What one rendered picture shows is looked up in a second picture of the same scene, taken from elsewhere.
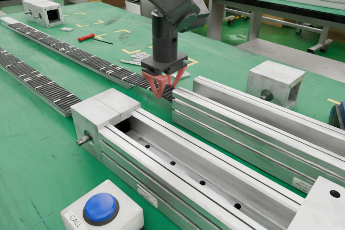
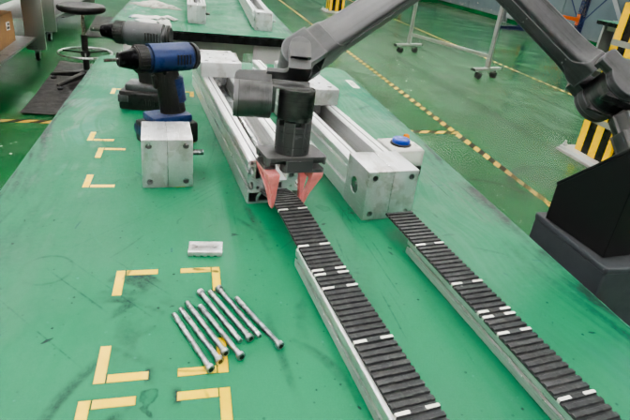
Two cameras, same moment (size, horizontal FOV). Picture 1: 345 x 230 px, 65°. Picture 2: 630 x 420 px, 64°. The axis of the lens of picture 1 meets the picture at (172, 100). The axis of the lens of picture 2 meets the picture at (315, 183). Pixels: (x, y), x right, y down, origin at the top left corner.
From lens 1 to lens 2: 131 cm
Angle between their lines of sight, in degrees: 118
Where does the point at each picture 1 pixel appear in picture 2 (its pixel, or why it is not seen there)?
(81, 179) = not seen: hidden behind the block
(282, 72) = (165, 127)
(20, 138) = (478, 244)
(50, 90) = (454, 264)
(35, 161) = (452, 217)
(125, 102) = (364, 157)
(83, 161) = not seen: hidden behind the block
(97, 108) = (393, 160)
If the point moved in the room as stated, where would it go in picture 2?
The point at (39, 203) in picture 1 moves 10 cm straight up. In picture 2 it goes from (442, 192) to (452, 148)
